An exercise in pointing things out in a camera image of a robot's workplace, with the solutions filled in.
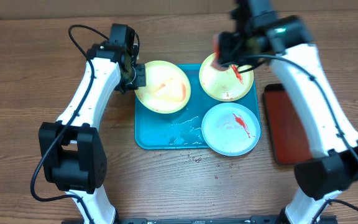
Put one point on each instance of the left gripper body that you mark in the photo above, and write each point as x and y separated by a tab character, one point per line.
137	78

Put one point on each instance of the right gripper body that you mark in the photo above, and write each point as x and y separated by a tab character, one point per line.
235	55

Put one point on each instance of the red black sponge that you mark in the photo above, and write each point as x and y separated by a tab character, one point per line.
215	63

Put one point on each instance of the yellow-green plate top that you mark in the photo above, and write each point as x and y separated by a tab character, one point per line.
225	85

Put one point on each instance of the yellow-green plate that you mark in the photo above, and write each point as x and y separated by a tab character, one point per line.
167	89
225	85

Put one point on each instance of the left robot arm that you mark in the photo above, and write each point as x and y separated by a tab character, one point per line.
73	157

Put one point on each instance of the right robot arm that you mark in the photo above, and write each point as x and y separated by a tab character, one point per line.
286	46

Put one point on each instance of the teal plastic tray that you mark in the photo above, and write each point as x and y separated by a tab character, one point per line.
182	130

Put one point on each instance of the black red-lined tray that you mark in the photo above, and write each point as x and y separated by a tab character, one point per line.
287	135

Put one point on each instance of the light blue plate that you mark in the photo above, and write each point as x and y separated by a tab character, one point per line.
230	129

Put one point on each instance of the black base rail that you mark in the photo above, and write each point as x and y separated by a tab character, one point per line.
256	219

